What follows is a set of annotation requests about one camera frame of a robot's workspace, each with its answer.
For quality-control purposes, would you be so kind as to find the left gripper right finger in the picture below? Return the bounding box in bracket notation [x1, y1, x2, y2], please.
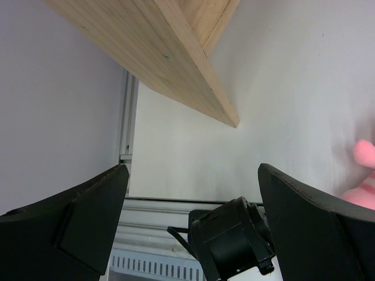
[258, 163, 374, 280]

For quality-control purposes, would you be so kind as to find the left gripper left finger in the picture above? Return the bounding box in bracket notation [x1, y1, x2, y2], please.
[1, 165, 129, 280]

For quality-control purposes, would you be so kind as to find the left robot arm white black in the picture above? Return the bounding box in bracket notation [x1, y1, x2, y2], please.
[1, 164, 374, 280]

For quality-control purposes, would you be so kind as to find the wooden two-tier shelf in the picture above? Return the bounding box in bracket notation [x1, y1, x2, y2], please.
[49, 1, 240, 127]

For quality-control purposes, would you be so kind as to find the pink striped plush front centre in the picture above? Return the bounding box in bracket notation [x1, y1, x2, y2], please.
[342, 139, 374, 210]

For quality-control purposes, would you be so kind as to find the white slotted cable duct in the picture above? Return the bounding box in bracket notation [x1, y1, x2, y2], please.
[110, 249, 206, 281]

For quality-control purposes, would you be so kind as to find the aluminium mounting rail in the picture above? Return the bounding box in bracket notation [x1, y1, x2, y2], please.
[114, 197, 224, 255]

